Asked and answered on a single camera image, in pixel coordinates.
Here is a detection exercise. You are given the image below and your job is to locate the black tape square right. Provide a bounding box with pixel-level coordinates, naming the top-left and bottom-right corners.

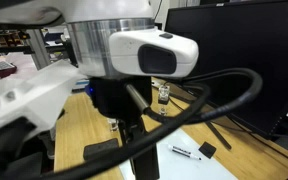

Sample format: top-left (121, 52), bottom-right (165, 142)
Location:
top-left (199, 142), bottom-right (216, 159)

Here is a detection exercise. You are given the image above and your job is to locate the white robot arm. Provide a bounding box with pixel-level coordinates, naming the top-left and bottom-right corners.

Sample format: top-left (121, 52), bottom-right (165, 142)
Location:
top-left (0, 0), bottom-right (199, 140)

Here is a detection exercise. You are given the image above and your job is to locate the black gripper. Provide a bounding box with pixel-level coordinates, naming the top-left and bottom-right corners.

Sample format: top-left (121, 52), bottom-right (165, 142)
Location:
top-left (89, 77), bottom-right (152, 121)

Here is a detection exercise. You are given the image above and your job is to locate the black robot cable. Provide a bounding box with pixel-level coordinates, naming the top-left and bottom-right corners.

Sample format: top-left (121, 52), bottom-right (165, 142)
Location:
top-left (0, 67), bottom-right (263, 180)

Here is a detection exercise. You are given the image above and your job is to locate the white cloth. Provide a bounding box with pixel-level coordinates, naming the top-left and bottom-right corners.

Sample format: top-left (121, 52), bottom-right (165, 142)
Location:
top-left (0, 53), bottom-right (37, 78)

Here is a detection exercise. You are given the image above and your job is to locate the white paper sheet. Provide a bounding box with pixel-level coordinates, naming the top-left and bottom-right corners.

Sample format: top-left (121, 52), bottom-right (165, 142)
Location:
top-left (118, 128), bottom-right (238, 180)

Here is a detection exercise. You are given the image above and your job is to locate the black eraser block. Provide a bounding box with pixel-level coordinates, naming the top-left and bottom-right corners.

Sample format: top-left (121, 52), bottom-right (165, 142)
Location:
top-left (83, 138), bottom-right (119, 160)

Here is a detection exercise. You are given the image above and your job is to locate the aluminium frame post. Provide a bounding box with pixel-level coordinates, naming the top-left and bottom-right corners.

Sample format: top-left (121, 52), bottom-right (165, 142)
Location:
top-left (27, 29), bottom-right (50, 70)

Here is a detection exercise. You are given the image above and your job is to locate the large black monitor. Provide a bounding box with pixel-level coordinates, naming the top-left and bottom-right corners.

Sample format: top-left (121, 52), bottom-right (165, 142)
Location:
top-left (165, 0), bottom-right (288, 139)

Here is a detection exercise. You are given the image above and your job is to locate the black white marker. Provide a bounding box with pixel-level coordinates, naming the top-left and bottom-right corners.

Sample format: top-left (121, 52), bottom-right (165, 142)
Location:
top-left (168, 145), bottom-right (202, 161)

